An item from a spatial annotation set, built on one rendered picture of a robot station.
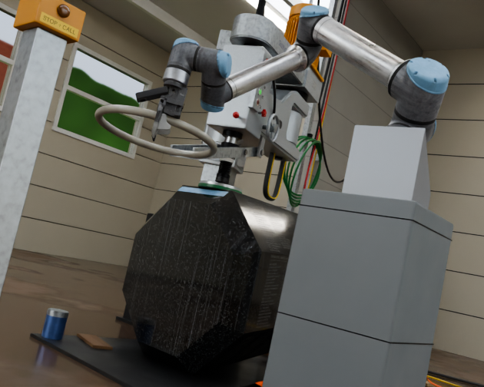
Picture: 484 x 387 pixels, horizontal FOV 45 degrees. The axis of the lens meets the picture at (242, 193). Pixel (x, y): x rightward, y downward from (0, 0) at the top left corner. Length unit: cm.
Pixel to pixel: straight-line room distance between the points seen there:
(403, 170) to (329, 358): 65
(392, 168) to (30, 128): 115
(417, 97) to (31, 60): 126
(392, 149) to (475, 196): 599
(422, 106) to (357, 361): 89
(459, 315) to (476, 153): 210
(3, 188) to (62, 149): 816
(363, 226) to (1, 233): 105
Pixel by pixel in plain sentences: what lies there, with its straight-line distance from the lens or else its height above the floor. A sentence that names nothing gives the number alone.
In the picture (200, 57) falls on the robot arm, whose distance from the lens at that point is 210.
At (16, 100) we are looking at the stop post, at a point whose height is 82.
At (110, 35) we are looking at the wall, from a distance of 1023.
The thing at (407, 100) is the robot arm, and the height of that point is 122.
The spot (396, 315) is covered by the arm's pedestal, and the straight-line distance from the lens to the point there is 180.
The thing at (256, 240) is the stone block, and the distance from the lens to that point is 255.
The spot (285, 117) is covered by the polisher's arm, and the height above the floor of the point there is 139.
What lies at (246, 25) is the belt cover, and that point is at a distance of 293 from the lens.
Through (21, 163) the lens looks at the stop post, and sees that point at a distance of 146.
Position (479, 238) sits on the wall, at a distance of 788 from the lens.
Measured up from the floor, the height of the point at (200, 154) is 95.
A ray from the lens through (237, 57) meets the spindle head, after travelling 291.
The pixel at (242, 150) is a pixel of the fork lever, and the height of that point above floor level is 109.
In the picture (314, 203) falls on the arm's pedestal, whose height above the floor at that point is 80.
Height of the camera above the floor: 57
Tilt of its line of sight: 6 degrees up
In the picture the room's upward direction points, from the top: 12 degrees clockwise
